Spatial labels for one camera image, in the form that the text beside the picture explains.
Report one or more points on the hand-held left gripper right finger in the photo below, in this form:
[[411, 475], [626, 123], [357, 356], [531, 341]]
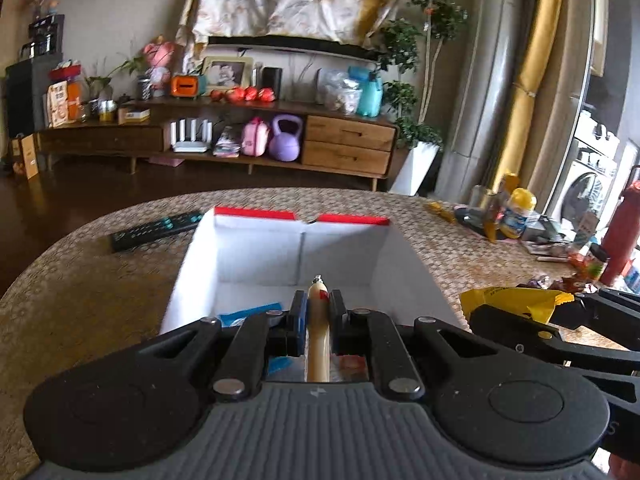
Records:
[[334, 322]]

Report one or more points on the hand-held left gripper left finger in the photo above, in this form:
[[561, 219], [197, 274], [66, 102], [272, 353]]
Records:
[[298, 322]]

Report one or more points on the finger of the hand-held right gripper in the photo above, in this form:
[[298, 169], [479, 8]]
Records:
[[610, 307], [515, 330]]

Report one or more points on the beige sausage stick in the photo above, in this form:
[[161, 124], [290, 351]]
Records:
[[318, 340]]

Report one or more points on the yellow snack packet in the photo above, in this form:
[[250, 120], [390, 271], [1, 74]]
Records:
[[520, 302]]

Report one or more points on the red cardboard box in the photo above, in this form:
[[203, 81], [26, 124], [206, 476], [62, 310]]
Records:
[[260, 255]]

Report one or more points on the glass jar with black lid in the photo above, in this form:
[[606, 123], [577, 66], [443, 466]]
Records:
[[596, 264]]

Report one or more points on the purple wrapped candy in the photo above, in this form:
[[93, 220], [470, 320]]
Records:
[[542, 280]]

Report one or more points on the red insulated water bottle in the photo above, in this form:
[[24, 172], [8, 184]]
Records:
[[622, 240]]

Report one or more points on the white standing card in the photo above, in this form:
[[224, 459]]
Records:
[[586, 230]]

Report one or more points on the stack of papers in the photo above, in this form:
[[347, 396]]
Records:
[[547, 251]]

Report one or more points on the yellow lid vitamin bottle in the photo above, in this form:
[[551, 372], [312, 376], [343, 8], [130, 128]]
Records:
[[517, 212]]

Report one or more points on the dark round coaster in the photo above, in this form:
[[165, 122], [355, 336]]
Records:
[[467, 220]]

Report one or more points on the clear drinking glass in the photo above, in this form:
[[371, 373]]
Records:
[[480, 200]]

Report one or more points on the tall yellow snack bag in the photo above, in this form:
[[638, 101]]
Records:
[[502, 195]]

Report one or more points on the small yellow wrapper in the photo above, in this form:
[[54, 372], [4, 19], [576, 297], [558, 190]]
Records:
[[440, 209]]

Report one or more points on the white planter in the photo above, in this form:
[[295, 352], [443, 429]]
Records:
[[415, 170]]

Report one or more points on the black remote control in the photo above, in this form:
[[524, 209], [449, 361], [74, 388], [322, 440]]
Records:
[[150, 232]]

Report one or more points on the purple kettlebell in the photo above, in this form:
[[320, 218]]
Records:
[[285, 140]]

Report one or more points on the pink toy bag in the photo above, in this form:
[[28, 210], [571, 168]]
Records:
[[255, 137]]

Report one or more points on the wooden television cabinet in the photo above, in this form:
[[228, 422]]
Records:
[[345, 132]]

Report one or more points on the colourful toy packets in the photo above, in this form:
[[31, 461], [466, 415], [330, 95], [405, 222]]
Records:
[[227, 142]]

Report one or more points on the white router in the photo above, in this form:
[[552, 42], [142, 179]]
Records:
[[189, 137]]

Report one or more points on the red wrapped apple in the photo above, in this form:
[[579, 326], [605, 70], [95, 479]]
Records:
[[251, 94], [267, 95], [235, 95], [217, 95]]

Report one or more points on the blue plastic bottle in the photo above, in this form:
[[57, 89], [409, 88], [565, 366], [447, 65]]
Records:
[[370, 94]]

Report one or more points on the clear plastic bag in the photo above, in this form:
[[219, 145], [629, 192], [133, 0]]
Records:
[[337, 91]]

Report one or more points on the black speaker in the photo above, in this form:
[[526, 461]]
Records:
[[272, 82]]

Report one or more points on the grey tower air conditioner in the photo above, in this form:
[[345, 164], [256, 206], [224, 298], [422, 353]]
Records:
[[485, 85]]

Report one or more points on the framed photo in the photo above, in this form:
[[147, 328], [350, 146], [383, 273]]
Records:
[[227, 73]]

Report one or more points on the yellow curtain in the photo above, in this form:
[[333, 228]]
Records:
[[530, 60]]

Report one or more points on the orange toy box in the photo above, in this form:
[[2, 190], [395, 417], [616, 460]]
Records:
[[187, 85]]

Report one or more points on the yellow cardboard box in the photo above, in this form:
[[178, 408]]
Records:
[[134, 116]]

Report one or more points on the flat screen television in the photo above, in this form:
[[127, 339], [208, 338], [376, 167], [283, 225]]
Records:
[[300, 46]]

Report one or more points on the small plant in vase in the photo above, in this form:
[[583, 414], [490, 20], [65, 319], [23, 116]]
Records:
[[143, 88]]

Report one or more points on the green potted tree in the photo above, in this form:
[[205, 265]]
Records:
[[405, 50]]

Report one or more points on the pink doll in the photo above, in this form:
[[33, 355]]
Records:
[[159, 62]]

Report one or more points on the brown paper bag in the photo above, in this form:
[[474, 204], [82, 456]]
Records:
[[27, 157]]

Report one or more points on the orange printed sign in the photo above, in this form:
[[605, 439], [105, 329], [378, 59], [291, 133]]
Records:
[[62, 105]]

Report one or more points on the floral dust cover cloth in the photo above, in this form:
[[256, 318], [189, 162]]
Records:
[[280, 0]]

